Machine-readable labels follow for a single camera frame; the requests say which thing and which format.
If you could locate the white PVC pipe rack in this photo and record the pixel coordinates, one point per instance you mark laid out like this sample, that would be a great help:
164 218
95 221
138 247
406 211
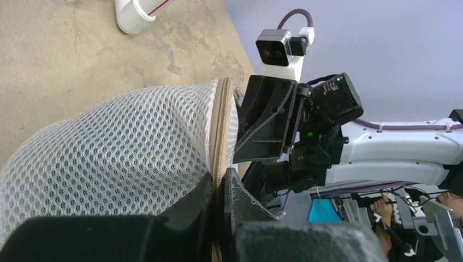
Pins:
133 16

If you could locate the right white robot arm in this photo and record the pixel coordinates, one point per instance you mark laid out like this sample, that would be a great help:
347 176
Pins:
308 136

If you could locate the person in background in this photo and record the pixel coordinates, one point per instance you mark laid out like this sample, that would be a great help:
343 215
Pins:
420 229

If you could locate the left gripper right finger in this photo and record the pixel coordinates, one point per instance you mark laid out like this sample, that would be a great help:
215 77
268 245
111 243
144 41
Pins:
249 232

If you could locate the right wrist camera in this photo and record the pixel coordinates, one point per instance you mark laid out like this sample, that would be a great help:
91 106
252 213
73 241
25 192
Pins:
282 54

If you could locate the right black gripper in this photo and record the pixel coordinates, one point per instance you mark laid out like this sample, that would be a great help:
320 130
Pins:
272 112

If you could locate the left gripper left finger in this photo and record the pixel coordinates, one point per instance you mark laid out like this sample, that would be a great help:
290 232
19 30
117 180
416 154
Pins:
180 233

